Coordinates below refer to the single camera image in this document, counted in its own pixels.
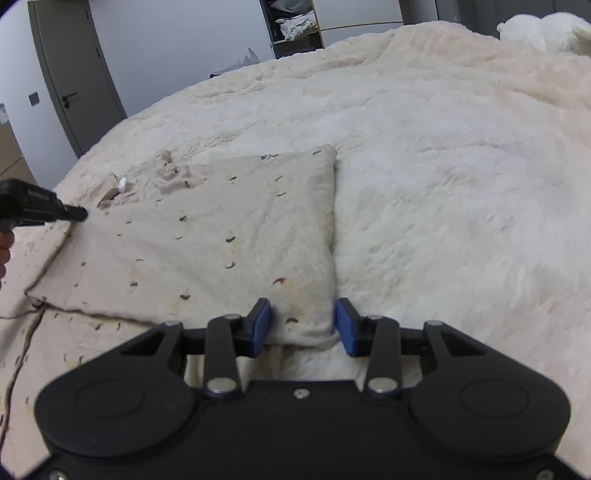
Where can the grey plastic bag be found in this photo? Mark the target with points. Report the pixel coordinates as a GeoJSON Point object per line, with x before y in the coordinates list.
{"type": "Point", "coordinates": [249, 57]}

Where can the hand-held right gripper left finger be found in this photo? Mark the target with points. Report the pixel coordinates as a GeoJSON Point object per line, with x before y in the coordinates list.
{"type": "Point", "coordinates": [261, 327]}

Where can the grey wardrobe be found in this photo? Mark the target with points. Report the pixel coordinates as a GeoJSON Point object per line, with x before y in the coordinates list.
{"type": "Point", "coordinates": [360, 14]}

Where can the pile of folded clothes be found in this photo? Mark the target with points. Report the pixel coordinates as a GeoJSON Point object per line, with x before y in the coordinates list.
{"type": "Point", "coordinates": [295, 23]}

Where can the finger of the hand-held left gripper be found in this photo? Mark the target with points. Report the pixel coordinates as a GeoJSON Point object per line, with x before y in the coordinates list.
{"type": "Point", "coordinates": [74, 213]}

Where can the grey wall switch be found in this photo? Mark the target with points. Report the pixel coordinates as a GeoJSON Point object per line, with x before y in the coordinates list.
{"type": "Point", "coordinates": [33, 98]}

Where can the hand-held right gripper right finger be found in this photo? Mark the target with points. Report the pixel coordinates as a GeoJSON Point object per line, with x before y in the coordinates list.
{"type": "Point", "coordinates": [346, 327]}

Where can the grey door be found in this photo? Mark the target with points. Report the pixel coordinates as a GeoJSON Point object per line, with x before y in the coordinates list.
{"type": "Point", "coordinates": [69, 55]}

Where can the white plush toy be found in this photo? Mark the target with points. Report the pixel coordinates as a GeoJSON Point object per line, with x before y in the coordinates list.
{"type": "Point", "coordinates": [531, 27]}

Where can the person's left hand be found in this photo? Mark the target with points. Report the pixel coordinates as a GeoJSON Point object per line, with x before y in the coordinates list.
{"type": "Point", "coordinates": [3, 254]}

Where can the beige printed pants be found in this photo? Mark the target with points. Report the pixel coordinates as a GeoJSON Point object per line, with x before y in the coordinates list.
{"type": "Point", "coordinates": [207, 240]}

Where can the fluffy white blanket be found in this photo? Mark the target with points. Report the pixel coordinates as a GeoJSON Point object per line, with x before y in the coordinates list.
{"type": "Point", "coordinates": [438, 184]}

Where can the blue paper label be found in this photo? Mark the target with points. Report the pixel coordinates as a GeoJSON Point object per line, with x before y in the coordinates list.
{"type": "Point", "coordinates": [3, 114]}

